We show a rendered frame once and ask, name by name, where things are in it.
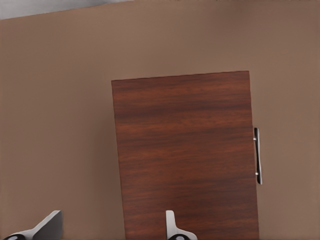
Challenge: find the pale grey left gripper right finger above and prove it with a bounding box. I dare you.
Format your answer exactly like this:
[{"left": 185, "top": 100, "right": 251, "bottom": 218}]
[{"left": 165, "top": 210, "right": 197, "bottom": 240}]

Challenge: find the silver cabinet handle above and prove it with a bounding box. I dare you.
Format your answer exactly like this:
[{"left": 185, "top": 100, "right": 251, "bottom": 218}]
[{"left": 252, "top": 127, "right": 263, "bottom": 186}]

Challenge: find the dark wooden cabinet box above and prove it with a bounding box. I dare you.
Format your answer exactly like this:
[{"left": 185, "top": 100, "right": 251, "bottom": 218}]
[{"left": 111, "top": 70, "right": 260, "bottom": 240}]

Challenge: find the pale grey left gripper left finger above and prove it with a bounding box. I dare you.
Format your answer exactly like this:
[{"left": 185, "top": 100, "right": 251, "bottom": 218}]
[{"left": 1, "top": 210, "right": 63, "bottom": 240}]

